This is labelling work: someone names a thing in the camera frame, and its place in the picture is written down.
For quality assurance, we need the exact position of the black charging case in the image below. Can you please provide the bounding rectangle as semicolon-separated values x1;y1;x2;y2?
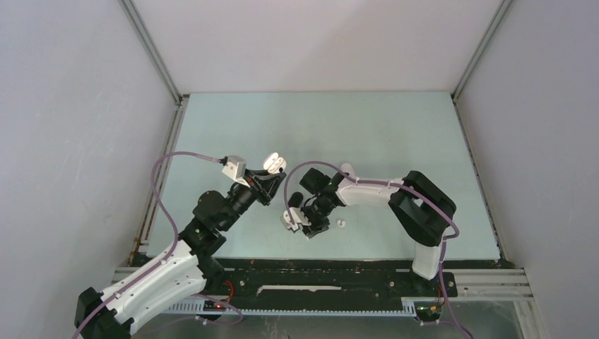
287;191;304;209

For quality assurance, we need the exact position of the aluminium frame post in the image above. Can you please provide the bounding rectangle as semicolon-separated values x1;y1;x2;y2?
117;0;184;105
451;0;515;104

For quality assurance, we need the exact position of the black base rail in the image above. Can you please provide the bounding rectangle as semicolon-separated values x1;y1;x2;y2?
204;258;458;310

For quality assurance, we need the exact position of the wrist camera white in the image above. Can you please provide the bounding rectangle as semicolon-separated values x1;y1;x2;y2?
281;207;310;233
220;155;247;182

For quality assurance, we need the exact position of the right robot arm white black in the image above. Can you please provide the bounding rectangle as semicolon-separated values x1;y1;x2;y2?
282;162;456;295

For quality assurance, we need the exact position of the white closed charging case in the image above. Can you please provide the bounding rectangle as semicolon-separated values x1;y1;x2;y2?
340;162;355;176

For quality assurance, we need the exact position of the white slotted cable duct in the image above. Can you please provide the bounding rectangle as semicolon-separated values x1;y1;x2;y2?
162;299;416;317

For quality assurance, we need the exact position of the purple cable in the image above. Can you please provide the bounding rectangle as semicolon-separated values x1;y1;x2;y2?
283;160;473;339
70;150;225;339

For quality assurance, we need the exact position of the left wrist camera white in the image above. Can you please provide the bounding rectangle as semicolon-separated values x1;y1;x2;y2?
220;155;247;182

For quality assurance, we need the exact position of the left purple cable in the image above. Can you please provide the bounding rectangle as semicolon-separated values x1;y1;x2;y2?
70;150;225;339

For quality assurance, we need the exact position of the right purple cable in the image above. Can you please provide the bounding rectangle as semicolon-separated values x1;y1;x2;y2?
283;160;473;339

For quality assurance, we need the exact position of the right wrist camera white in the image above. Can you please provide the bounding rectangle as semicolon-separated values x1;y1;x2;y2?
281;207;310;233

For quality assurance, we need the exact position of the left aluminium frame post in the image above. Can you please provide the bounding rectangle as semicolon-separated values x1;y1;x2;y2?
117;0;184;105

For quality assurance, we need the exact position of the right aluminium frame post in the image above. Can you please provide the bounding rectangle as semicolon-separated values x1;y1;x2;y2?
451;0;515;104

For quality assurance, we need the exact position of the white charging case with dot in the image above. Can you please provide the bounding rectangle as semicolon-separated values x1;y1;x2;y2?
263;153;287;174

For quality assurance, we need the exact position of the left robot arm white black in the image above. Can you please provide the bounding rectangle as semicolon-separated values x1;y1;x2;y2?
73;162;286;338

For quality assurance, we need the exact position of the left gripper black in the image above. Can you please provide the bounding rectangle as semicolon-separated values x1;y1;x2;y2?
219;168;285;231

